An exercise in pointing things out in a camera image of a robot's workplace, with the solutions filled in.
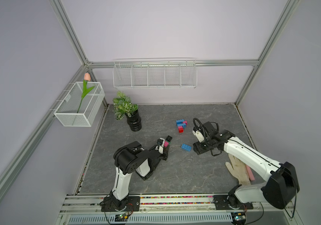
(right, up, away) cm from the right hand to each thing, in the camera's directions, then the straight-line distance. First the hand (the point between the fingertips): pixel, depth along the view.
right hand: (198, 145), depth 83 cm
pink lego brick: (-19, 0, +5) cm, 20 cm away
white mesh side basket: (-73, +18, -9) cm, 76 cm away
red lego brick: (-9, +8, +19) cm, 22 cm away
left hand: (-19, -2, +10) cm, 22 cm away
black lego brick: (-18, +3, +8) cm, 20 cm away
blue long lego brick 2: (-6, -3, +10) cm, 12 cm away
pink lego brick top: (-5, +14, +22) cm, 26 cm away
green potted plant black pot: (-45, +24, 0) cm, 51 cm away
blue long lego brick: (-9, +13, +22) cm, 27 cm away
